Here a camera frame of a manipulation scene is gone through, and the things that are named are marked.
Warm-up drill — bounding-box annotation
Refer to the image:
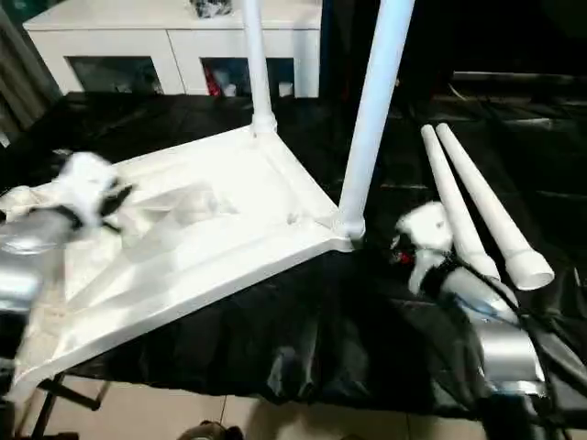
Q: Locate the white plastic table leg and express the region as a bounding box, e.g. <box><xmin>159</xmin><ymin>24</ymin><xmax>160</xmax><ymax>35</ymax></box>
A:
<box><xmin>338</xmin><ymin>0</ymin><xmax>417</xmax><ymax>242</ymax></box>
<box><xmin>420</xmin><ymin>124</ymin><xmax>502</xmax><ymax>281</ymax></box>
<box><xmin>240</xmin><ymin>0</ymin><xmax>278</xmax><ymax>138</ymax></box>
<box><xmin>435</xmin><ymin>122</ymin><xmax>556</xmax><ymax>292</ymax></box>

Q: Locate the white plastic table top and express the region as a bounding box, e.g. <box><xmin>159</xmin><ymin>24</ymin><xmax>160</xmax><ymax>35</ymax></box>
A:
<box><xmin>0</xmin><ymin>126</ymin><xmax>368</xmax><ymax>395</ymax></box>

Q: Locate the black work mat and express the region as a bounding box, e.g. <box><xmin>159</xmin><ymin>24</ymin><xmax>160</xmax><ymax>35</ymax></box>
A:
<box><xmin>0</xmin><ymin>91</ymin><xmax>587</xmax><ymax>423</ymax></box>

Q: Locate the grey curtain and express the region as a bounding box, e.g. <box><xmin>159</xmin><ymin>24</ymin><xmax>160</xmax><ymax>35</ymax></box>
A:
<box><xmin>0</xmin><ymin>8</ymin><xmax>65</xmax><ymax>143</ymax></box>

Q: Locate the white cabinet with glass doors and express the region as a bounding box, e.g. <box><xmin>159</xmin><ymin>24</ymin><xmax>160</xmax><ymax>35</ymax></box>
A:
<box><xmin>22</xmin><ymin>0</ymin><xmax>322</xmax><ymax>99</ymax></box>

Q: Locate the black metal folding stand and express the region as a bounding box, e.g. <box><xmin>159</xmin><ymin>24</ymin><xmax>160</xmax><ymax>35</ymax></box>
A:
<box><xmin>13</xmin><ymin>370</ymin><xmax>111</xmax><ymax>436</ymax></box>

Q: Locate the black low shelf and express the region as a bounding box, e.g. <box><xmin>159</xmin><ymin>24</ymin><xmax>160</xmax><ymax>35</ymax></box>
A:
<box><xmin>451</xmin><ymin>71</ymin><xmax>587</xmax><ymax>100</ymax></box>

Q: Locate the clear bag of dark parts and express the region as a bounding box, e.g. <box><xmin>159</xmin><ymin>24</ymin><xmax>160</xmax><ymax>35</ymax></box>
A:
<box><xmin>192</xmin><ymin>0</ymin><xmax>233</xmax><ymax>18</ymax></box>

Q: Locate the dark brown round object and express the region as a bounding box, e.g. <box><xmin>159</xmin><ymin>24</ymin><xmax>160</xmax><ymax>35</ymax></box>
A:
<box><xmin>181</xmin><ymin>421</ymin><xmax>244</xmax><ymax>440</ymax></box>

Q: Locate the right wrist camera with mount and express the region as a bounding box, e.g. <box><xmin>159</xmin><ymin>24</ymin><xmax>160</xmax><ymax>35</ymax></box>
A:
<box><xmin>396</xmin><ymin>201</ymin><xmax>455</xmax><ymax>294</ymax></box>

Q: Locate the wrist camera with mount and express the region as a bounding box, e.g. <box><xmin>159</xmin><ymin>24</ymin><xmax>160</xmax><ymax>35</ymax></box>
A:
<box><xmin>396</xmin><ymin>201</ymin><xmax>455</xmax><ymax>294</ymax></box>
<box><xmin>54</xmin><ymin>150</ymin><xmax>120</xmax><ymax>230</ymax></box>

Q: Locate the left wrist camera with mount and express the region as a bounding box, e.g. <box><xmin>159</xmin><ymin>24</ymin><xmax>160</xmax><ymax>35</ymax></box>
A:
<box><xmin>54</xmin><ymin>150</ymin><xmax>120</xmax><ymax>230</ymax></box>

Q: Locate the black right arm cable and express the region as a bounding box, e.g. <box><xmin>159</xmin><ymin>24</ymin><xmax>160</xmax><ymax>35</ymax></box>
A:
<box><xmin>451</xmin><ymin>256</ymin><xmax>565</xmax><ymax>413</ymax></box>

